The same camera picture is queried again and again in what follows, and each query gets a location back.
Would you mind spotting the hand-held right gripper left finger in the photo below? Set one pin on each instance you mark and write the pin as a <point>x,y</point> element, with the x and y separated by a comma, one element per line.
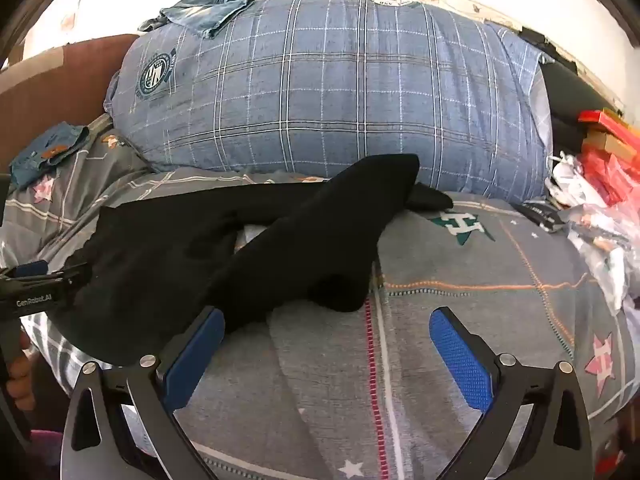
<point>192,360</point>

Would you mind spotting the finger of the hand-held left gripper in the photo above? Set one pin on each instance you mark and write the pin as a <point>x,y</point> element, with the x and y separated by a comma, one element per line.
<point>30,268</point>
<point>70,276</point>

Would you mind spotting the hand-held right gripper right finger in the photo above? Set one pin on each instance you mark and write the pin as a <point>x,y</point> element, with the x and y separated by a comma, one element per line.
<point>460,360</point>

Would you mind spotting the black pants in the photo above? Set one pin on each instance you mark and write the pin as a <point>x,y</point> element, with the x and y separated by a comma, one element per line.
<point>175,250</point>

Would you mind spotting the person's left hand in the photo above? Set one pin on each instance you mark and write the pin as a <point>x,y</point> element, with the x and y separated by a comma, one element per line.
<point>20,385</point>

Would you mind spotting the grey patterned bedsheet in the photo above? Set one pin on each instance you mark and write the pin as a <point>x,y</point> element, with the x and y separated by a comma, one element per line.
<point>450,270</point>

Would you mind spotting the blue denim garment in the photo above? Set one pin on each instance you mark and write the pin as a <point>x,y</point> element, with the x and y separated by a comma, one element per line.
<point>200,12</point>
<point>40,155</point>

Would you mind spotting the black packet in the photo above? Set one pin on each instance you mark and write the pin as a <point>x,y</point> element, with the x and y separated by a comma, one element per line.
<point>542,215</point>

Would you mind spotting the brown headboard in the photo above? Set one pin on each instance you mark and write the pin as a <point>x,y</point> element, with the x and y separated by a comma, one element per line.
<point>50,90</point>

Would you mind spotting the crumpled clear plastic bag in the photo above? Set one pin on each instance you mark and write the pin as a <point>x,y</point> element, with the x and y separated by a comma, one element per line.
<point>595,230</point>

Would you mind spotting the red flat box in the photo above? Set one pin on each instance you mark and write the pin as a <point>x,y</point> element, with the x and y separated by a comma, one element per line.
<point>610,122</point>

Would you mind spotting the black cushion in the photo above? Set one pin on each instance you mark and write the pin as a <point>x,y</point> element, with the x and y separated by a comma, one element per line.
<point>565,95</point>

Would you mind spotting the blue plaid pillow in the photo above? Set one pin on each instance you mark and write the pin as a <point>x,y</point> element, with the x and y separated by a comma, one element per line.
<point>325,100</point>

